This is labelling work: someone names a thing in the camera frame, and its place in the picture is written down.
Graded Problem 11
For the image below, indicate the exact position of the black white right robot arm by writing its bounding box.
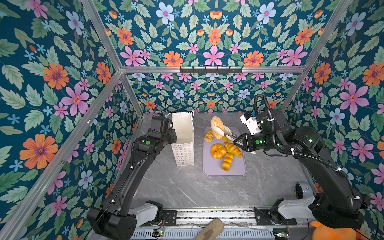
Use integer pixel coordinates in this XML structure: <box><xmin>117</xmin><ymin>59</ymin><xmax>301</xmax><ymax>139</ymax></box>
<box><xmin>211</xmin><ymin>94</ymin><xmax>368</xmax><ymax>230</ymax></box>

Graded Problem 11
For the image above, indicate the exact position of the braided pale bread roll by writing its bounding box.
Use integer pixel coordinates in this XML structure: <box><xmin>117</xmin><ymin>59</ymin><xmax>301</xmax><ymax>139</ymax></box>
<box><xmin>204</xmin><ymin>129</ymin><xmax>215</xmax><ymax>143</ymax></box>

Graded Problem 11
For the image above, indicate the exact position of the golden croissant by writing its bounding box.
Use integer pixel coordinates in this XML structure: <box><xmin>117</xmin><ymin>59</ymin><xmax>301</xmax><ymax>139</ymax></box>
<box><xmin>224</xmin><ymin>142</ymin><xmax>243</xmax><ymax>158</ymax></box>

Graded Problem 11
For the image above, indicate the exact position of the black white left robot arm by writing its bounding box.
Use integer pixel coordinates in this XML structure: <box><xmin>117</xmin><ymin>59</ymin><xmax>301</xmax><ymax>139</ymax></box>
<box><xmin>87</xmin><ymin>113</ymin><xmax>177</xmax><ymax>240</ymax></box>

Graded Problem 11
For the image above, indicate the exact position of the white paper bag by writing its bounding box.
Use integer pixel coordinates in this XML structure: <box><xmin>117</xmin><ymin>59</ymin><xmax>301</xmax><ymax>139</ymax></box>
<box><xmin>166</xmin><ymin>111</ymin><xmax>195</xmax><ymax>167</ymax></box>

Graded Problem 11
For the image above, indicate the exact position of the lilac plastic tray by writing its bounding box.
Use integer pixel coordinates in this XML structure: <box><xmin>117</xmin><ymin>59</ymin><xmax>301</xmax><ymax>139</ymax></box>
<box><xmin>203</xmin><ymin>127</ymin><xmax>247</xmax><ymax>177</ymax></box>

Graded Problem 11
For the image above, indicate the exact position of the segmented yellow bread loaf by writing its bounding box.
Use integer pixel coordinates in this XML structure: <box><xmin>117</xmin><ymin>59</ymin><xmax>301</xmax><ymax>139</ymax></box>
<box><xmin>222</xmin><ymin>153</ymin><xmax>234</xmax><ymax>172</ymax></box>

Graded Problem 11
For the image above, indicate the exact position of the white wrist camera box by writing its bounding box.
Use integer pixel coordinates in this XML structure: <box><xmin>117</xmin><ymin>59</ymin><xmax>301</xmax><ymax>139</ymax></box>
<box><xmin>240</xmin><ymin>111</ymin><xmax>262</xmax><ymax>136</ymax></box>

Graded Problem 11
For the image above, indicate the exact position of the brown cylindrical roll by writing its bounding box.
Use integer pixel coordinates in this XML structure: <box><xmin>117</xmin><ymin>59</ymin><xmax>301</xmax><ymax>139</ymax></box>
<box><xmin>195</xmin><ymin>219</ymin><xmax>225</xmax><ymax>240</ymax></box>

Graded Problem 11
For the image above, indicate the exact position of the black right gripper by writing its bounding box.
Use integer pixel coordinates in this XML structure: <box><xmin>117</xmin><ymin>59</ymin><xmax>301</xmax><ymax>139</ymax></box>
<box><xmin>231</xmin><ymin>131</ymin><xmax>281</xmax><ymax>153</ymax></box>

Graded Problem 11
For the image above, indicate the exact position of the oval seeded bread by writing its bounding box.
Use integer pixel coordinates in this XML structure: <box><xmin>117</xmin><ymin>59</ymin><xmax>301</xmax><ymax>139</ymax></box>
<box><xmin>211</xmin><ymin>116</ymin><xmax>224</xmax><ymax>140</ymax></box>

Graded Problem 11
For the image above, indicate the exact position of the pumpkin shaped bread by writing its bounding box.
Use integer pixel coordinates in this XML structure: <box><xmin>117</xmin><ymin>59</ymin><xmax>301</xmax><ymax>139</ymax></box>
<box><xmin>210</xmin><ymin>144</ymin><xmax>227</xmax><ymax>159</ymax></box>

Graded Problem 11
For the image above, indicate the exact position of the orange plush toy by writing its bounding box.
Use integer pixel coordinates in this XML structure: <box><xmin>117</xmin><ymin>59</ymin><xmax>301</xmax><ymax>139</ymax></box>
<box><xmin>311</xmin><ymin>221</ymin><xmax>370</xmax><ymax>240</ymax></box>

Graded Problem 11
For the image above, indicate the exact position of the black hook rail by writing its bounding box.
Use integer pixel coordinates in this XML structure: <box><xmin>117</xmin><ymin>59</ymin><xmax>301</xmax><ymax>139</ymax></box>
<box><xmin>179</xmin><ymin>66</ymin><xmax>243</xmax><ymax>75</ymax></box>

